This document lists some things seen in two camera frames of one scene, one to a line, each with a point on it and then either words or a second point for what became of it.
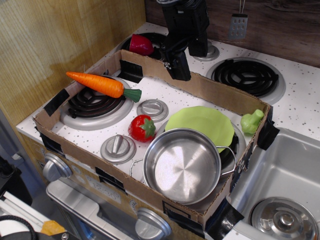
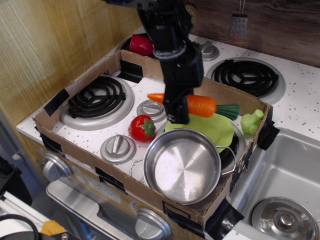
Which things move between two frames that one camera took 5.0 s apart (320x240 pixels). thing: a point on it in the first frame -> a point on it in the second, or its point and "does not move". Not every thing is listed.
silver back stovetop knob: (213, 53) does not move
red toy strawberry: (142, 128) does not move
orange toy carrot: (106, 86) -> (201, 106)
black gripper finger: (176, 63) -> (177, 109)
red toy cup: (140, 45) does not move
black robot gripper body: (186, 20) -> (182, 66)
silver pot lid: (284, 218) does not move
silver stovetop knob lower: (118, 149) does not move
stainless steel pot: (181, 166) does not move
